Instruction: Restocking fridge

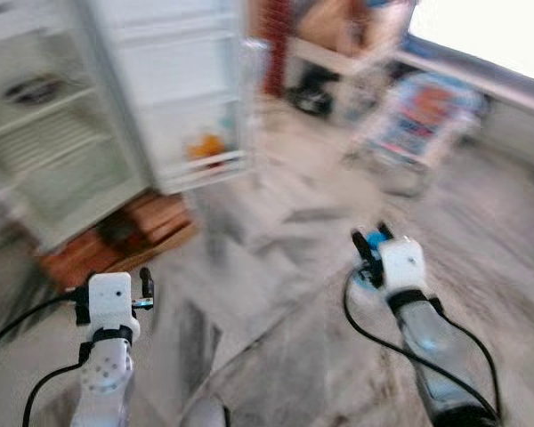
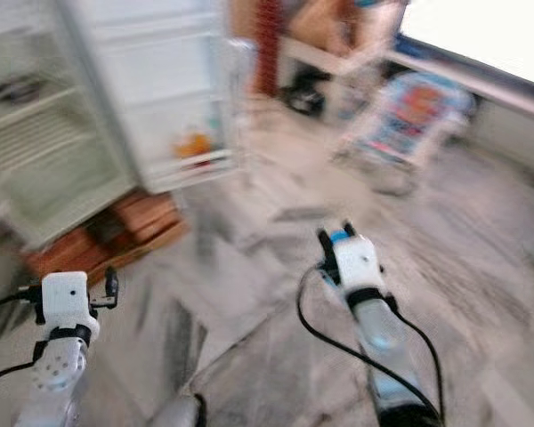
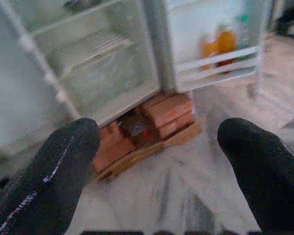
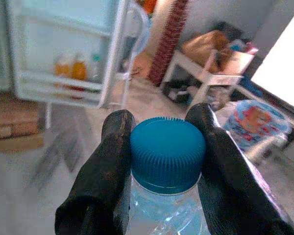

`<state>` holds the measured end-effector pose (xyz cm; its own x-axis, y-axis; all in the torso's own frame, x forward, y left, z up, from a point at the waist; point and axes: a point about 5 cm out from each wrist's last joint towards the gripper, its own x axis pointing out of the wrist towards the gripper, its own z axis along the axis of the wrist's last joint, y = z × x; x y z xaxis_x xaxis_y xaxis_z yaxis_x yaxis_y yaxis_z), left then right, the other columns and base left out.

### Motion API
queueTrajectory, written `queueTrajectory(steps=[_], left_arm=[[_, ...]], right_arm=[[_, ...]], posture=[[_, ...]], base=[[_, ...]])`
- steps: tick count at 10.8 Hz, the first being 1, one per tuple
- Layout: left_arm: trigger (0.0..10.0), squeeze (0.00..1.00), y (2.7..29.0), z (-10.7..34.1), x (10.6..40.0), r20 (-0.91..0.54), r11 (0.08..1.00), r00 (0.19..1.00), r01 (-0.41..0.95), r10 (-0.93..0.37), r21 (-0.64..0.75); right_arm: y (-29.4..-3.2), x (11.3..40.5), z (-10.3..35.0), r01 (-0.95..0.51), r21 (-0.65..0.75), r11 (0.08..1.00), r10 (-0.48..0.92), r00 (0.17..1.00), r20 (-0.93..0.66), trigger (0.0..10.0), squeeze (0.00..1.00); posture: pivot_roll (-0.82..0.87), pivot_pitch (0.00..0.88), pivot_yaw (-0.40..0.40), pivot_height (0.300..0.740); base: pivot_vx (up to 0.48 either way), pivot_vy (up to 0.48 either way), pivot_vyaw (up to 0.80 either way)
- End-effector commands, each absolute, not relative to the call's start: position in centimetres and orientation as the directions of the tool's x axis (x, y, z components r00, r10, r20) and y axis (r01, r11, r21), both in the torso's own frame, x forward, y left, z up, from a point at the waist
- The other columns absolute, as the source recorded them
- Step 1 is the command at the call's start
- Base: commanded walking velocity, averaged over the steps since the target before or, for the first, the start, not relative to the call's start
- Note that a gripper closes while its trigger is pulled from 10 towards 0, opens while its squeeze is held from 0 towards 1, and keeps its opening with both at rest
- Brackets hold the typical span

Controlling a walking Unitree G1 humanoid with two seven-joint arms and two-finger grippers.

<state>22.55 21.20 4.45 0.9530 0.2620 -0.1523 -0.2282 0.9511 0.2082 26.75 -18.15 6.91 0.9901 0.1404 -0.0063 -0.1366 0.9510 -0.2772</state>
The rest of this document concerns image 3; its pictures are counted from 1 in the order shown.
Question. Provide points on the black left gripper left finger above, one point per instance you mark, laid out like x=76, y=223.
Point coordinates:
x=44, y=178

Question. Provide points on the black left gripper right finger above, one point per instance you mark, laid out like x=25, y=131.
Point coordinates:
x=267, y=178

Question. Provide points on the white fridge cabinet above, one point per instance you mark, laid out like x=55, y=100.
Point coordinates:
x=107, y=80

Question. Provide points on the dark box with red light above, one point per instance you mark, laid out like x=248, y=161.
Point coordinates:
x=137, y=129

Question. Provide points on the orange juice bottle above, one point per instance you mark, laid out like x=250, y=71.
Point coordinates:
x=226, y=44
x=208, y=52

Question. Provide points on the clear bottle with green cap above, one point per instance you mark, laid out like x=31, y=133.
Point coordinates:
x=243, y=31

